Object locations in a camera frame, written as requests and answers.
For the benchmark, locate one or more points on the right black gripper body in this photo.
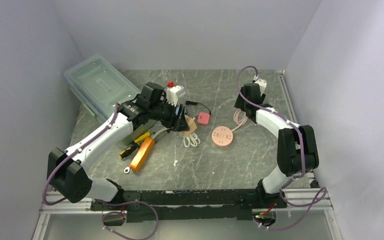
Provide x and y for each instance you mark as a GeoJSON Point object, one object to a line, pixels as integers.
{"type": "Point", "coordinates": [241, 103]}

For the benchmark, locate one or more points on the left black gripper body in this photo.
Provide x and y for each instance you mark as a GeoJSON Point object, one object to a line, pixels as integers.
{"type": "Point", "coordinates": [165, 113]}

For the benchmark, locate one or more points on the pink socket cable plug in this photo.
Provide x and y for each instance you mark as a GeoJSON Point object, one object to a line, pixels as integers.
{"type": "Point", "coordinates": [240, 118]}

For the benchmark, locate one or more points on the orange power strip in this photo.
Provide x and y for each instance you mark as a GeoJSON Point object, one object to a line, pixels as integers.
{"type": "Point", "coordinates": [142, 154]}

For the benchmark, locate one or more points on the beige cube socket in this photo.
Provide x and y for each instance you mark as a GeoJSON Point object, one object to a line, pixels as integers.
{"type": "Point", "coordinates": [191, 124]}

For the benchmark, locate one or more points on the pink round socket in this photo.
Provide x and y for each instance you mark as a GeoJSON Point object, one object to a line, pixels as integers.
{"type": "Point", "coordinates": [222, 136]}

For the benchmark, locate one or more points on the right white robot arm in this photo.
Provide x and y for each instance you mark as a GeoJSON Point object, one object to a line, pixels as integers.
{"type": "Point", "coordinates": [297, 151]}

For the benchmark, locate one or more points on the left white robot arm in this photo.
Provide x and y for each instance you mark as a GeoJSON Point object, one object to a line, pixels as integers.
{"type": "Point", "coordinates": [67, 169]}

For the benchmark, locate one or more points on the yellow black screwdriver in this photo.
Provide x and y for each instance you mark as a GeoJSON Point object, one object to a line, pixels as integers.
{"type": "Point", "coordinates": [129, 150]}

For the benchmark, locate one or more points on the clear plastic storage box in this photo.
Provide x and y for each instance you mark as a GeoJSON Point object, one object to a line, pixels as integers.
{"type": "Point", "coordinates": [99, 85]}

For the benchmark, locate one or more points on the silver wrench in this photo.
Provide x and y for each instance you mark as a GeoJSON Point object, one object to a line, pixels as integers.
{"type": "Point", "coordinates": [127, 170]}

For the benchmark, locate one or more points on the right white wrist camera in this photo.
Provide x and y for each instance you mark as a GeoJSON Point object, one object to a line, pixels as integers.
{"type": "Point", "coordinates": [261, 83]}

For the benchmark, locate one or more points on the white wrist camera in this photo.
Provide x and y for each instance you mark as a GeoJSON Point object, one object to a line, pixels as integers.
{"type": "Point", "coordinates": [174, 93]}
{"type": "Point", "coordinates": [261, 83]}

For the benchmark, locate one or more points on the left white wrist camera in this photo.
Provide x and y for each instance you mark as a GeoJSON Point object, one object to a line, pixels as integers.
{"type": "Point", "coordinates": [174, 93]}

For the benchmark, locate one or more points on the yellow handled screwdriver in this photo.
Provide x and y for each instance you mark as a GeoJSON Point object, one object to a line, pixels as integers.
{"type": "Point", "coordinates": [141, 138]}

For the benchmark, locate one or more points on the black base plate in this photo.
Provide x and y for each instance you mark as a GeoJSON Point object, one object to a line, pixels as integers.
{"type": "Point", "coordinates": [239, 204]}

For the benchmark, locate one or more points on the aluminium rail frame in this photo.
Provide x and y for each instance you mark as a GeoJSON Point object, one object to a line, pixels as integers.
{"type": "Point", "coordinates": [83, 207]}

